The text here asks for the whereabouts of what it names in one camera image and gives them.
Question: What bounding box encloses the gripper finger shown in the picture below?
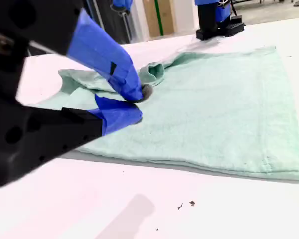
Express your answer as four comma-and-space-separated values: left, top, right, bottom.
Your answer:
0, 0, 154, 103
0, 94, 143, 189

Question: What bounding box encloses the pale green T-shirt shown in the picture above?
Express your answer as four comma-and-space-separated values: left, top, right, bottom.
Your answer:
27, 45, 299, 184

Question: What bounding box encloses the blue part on metal stand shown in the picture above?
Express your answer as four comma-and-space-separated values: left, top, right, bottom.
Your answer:
109, 0, 134, 43

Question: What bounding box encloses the green rod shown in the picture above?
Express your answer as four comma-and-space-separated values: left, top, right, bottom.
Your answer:
154, 0, 165, 36

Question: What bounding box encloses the brown board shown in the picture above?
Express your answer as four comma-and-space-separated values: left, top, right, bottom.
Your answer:
142, 0, 176, 38

